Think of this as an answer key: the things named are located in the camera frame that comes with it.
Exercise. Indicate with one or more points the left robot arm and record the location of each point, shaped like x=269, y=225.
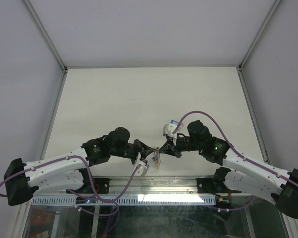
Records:
x=70, y=171

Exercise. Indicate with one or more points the large steel keyring yellow handle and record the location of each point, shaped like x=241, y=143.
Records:
x=156, y=157

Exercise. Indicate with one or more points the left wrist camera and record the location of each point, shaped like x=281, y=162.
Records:
x=141, y=166

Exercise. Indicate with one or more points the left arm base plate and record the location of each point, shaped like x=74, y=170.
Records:
x=101, y=186

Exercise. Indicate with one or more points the slotted cable duct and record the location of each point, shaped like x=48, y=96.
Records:
x=137, y=200

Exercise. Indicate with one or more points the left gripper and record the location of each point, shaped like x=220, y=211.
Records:
x=144, y=149

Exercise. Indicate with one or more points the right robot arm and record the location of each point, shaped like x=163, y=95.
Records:
x=236, y=172

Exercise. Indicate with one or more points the aluminium front rail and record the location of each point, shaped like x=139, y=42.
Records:
x=147, y=185

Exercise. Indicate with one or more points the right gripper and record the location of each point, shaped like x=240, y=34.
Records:
x=170, y=148

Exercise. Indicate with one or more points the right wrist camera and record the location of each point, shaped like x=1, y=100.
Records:
x=169, y=130

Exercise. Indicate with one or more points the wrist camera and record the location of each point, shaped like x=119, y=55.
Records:
x=141, y=166
x=169, y=130

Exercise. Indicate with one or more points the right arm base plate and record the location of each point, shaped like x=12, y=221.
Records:
x=206, y=185

